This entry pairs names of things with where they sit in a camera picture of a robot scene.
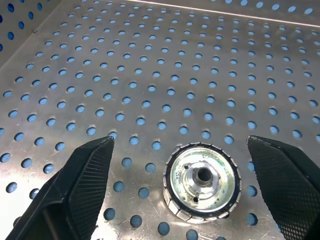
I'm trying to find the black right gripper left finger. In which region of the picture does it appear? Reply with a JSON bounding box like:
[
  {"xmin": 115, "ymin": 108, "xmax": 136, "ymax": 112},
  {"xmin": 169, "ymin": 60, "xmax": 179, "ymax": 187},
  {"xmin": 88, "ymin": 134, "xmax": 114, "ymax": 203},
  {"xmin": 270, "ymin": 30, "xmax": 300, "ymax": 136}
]
[{"xmin": 4, "ymin": 136, "xmax": 115, "ymax": 240}]

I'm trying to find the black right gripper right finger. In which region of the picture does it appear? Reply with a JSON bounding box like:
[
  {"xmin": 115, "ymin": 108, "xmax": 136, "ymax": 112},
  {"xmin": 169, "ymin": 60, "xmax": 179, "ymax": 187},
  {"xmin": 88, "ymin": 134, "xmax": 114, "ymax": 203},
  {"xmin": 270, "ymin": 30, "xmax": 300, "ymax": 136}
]
[{"xmin": 246, "ymin": 135, "xmax": 320, "ymax": 240}]

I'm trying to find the silver metal roller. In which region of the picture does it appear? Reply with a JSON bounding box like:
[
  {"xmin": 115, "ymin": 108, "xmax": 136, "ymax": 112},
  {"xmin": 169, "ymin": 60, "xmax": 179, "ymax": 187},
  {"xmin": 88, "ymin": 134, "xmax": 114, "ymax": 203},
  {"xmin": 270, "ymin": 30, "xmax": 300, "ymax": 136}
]
[{"xmin": 162, "ymin": 142, "xmax": 243, "ymax": 225}]

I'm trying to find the perforated steel tray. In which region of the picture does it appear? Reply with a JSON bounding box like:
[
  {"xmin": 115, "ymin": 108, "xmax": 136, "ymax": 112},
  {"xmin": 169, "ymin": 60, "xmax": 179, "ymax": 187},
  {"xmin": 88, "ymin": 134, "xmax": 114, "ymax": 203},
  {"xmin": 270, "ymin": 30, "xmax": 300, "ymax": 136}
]
[{"xmin": 0, "ymin": 0, "xmax": 320, "ymax": 240}]

